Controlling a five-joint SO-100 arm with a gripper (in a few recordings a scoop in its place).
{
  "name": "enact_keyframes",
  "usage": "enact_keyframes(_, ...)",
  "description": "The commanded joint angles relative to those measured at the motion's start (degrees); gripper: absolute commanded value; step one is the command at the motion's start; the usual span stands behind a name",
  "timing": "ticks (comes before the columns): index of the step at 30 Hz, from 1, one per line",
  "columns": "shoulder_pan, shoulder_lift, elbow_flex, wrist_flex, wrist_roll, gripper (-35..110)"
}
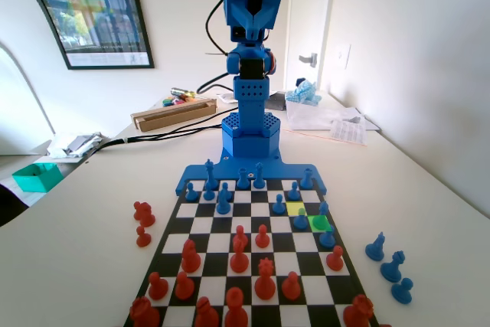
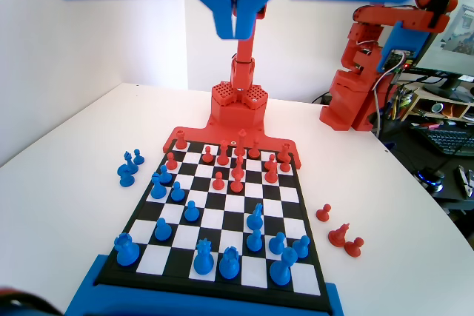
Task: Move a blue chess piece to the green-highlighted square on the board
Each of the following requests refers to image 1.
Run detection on blue chess king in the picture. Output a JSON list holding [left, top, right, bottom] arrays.
[[203, 158, 218, 191]]

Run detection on blue chess queen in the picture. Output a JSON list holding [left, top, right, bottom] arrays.
[[252, 162, 266, 190]]

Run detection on red chess piece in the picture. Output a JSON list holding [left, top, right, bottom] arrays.
[[194, 296, 220, 327], [139, 208, 156, 228], [342, 294, 375, 327], [233, 225, 249, 246], [133, 200, 150, 221], [129, 296, 161, 327], [229, 239, 250, 274], [181, 238, 202, 274], [224, 286, 249, 327]]

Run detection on red chess pawn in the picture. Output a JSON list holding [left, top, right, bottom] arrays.
[[254, 224, 270, 249], [325, 244, 345, 273], [281, 271, 302, 301], [136, 226, 152, 248], [147, 271, 169, 301], [174, 271, 195, 301]]

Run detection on red chess queen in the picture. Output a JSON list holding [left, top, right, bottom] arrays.
[[253, 257, 276, 301]]

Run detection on flat black box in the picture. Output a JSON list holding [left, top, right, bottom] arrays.
[[266, 91, 288, 112]]

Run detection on blue white cloth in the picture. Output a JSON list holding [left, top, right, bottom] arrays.
[[285, 77, 322, 106]]

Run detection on colourful small items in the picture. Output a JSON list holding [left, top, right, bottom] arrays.
[[162, 96, 199, 108]]

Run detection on black framed poster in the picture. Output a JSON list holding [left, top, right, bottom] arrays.
[[0, 0, 155, 70]]

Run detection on long cardboard box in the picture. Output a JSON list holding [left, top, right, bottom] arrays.
[[130, 97, 218, 132]]

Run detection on white crumpled paper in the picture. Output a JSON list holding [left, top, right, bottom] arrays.
[[285, 101, 381, 132]]

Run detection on printed paper sheet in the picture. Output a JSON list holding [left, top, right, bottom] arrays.
[[328, 119, 369, 147]]

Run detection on crumpled grey white bag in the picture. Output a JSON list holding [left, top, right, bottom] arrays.
[[47, 132, 112, 159]]

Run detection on white curved panel black edge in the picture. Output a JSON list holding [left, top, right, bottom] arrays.
[[0, 0, 68, 155]]

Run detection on black white chessboard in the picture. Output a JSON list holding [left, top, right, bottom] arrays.
[[122, 177, 382, 327]]

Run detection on green plastic bin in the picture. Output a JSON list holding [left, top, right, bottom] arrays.
[[11, 162, 63, 193]]

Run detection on black cable behind arm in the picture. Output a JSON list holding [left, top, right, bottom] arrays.
[[196, 72, 235, 94]]

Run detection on yellow handled screwdriver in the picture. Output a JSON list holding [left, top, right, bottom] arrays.
[[170, 87, 196, 100]]

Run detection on white light switch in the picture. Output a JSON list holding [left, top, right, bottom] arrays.
[[336, 43, 352, 70]]

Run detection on black table cable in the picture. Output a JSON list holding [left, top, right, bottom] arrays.
[[82, 126, 224, 155], [82, 110, 233, 155]]

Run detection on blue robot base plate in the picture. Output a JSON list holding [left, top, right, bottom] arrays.
[[175, 156, 329, 196]]

